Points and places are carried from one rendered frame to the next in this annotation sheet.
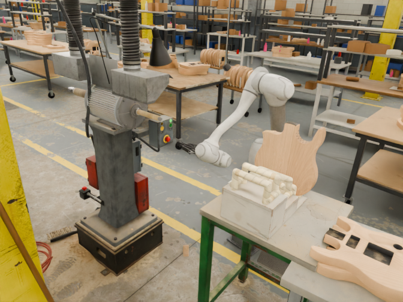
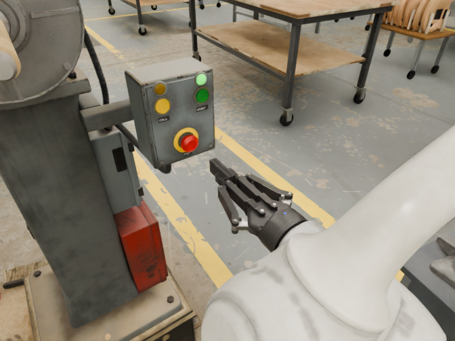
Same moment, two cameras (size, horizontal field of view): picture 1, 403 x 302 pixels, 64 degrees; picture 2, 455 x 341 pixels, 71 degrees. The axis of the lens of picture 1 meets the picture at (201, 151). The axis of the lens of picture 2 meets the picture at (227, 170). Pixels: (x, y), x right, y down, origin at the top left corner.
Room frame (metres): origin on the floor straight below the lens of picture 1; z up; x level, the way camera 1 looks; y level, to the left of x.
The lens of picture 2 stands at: (1.64, -0.03, 1.35)
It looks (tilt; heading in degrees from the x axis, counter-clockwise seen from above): 37 degrees down; 20
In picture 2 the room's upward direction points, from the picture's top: straight up
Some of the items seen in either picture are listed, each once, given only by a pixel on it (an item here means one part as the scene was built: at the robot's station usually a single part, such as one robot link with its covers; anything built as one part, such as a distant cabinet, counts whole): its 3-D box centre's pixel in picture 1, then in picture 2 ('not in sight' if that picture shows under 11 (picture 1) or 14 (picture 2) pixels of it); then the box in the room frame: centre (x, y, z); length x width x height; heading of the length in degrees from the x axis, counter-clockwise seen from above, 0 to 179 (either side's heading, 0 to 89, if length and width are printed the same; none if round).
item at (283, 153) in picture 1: (286, 157); not in sight; (1.55, -0.45, 1.17); 0.35 x 0.04 x 0.40; 52
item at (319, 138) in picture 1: (316, 136); not in sight; (1.47, -0.56, 1.33); 0.07 x 0.04 x 0.10; 52
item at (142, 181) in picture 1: (133, 187); (134, 231); (2.26, 0.54, 0.49); 0.25 x 0.12 x 0.37; 53
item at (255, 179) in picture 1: (251, 178); not in sight; (1.26, -0.23, 1.20); 0.20 x 0.03 x 0.03; 52
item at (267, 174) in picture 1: (260, 171); not in sight; (1.33, -0.28, 1.20); 0.20 x 0.03 x 0.03; 52
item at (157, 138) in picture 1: (152, 133); (152, 116); (2.23, 0.37, 0.99); 0.24 x 0.21 x 0.26; 53
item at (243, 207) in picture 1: (252, 207); not in sight; (1.30, -0.26, 1.02); 0.27 x 0.15 x 0.17; 53
